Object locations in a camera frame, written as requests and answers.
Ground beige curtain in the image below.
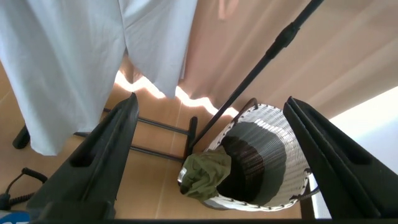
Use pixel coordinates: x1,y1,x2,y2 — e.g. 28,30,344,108
119,0,398,119

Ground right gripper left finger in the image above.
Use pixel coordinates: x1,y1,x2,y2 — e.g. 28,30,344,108
25,92,140,220

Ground green long-sleeved shirt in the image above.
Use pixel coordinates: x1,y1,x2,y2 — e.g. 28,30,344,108
179,145,233,202

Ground white laundry basket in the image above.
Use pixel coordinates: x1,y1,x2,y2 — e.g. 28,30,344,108
176,97,322,213

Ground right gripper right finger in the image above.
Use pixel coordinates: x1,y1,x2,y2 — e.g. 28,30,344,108
282,95,398,219

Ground black clothes rack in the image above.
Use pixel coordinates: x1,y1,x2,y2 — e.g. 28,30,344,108
11,0,325,164

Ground black coiled cable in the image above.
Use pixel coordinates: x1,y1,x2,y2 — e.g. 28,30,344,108
0,167,49,211

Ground pale grey shorts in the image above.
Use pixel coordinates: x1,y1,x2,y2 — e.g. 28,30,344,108
0,0,199,157

